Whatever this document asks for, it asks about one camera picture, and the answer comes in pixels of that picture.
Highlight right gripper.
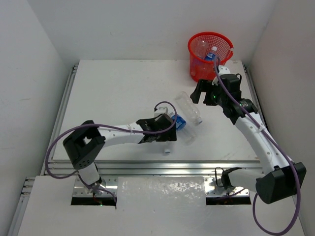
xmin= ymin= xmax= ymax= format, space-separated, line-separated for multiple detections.
xmin=191 ymin=78 xmax=226 ymax=107

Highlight blue label bottle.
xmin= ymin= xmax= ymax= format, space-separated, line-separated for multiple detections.
xmin=169 ymin=112 xmax=196 ymax=146
xmin=204 ymin=46 xmax=218 ymax=61

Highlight clear bottle blue ring cap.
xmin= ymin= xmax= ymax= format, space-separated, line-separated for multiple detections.
xmin=163 ymin=148 xmax=171 ymax=155

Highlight blue label bottle cap down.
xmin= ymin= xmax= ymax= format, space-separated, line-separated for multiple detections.
xmin=194 ymin=40 xmax=209 ymax=59

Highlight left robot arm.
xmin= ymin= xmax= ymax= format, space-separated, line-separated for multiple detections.
xmin=63 ymin=114 xmax=177 ymax=186

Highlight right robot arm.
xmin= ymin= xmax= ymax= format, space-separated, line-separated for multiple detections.
xmin=190 ymin=74 xmax=306 ymax=204

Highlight red mesh plastic bin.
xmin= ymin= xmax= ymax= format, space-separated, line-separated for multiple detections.
xmin=188 ymin=31 xmax=234 ymax=82

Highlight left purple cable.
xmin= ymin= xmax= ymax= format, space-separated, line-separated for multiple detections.
xmin=45 ymin=101 xmax=178 ymax=178

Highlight purple cable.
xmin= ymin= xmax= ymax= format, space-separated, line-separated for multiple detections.
xmin=45 ymin=101 xmax=178 ymax=178
xmin=213 ymin=57 xmax=302 ymax=236

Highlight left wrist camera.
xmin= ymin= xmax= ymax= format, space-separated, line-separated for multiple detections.
xmin=154 ymin=106 xmax=168 ymax=118

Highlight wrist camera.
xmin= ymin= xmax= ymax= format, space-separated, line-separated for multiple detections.
xmin=212 ymin=65 xmax=230 ymax=84
xmin=154 ymin=106 xmax=168 ymax=118

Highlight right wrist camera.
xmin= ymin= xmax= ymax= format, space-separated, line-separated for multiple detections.
xmin=212 ymin=65 xmax=230 ymax=84

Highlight aluminium front rail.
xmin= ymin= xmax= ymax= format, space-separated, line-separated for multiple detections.
xmin=41 ymin=159 xmax=276 ymax=177

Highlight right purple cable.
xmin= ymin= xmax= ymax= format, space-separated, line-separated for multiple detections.
xmin=213 ymin=57 xmax=302 ymax=236

